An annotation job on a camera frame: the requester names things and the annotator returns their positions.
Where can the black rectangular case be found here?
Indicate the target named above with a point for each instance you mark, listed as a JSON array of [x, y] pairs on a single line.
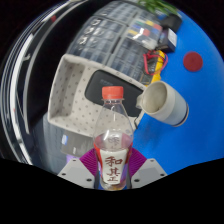
[[100, 83]]

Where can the green potted plant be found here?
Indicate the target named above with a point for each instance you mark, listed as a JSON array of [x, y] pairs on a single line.
[[156, 6]]

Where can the white grey ceramic mug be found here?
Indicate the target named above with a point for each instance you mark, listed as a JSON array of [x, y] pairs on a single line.
[[166, 105]]

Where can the black zip case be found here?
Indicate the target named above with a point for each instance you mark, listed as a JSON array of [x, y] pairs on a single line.
[[172, 22]]

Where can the white dotted fabric tray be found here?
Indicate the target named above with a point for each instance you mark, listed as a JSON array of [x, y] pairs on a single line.
[[70, 100]]

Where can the grey cabinet with coloured drawers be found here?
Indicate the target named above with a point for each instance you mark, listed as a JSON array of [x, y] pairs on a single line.
[[143, 31]]

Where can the dark grey labelled box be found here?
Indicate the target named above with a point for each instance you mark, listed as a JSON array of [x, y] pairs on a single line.
[[75, 143]]

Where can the flat round red coaster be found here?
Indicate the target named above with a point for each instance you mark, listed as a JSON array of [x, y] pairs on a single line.
[[193, 61]]

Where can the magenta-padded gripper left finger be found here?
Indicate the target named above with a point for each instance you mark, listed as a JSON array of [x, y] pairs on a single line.
[[75, 171]]

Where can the grey small-parts drawer cabinet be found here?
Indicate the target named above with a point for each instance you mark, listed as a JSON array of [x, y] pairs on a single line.
[[116, 11], [96, 40], [128, 61]]

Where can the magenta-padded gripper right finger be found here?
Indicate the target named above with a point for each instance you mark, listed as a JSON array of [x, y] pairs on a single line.
[[150, 171]]

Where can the dark blue product box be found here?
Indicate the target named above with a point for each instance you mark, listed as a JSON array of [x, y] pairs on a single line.
[[168, 40]]

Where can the clear red-capped drink bottle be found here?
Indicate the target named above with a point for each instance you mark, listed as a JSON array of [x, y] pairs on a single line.
[[112, 133]]

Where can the yellow multimeter with red leads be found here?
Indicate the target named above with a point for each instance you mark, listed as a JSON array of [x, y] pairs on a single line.
[[155, 68]]

